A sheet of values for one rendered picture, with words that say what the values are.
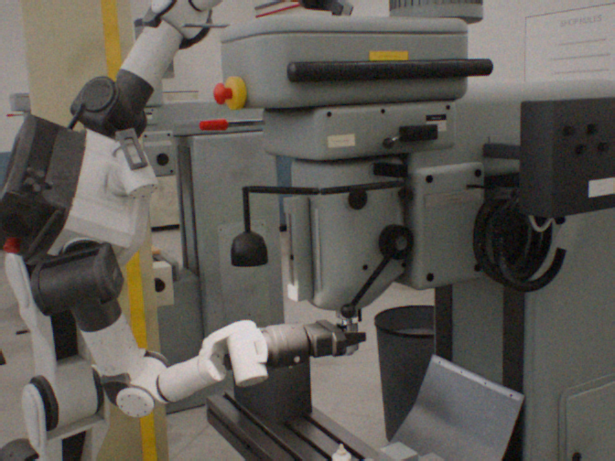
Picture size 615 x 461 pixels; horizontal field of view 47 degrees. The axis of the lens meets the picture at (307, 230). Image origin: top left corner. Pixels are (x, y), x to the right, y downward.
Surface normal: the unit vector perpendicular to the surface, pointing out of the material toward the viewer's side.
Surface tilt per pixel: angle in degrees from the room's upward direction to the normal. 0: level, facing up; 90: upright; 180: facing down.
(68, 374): 94
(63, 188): 58
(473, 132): 90
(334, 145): 90
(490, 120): 90
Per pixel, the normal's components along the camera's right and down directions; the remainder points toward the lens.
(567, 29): -0.87, 0.13
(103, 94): -0.25, -0.30
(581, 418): 0.49, 0.11
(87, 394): 0.69, -0.05
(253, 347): 0.29, -0.47
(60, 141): 0.57, -0.43
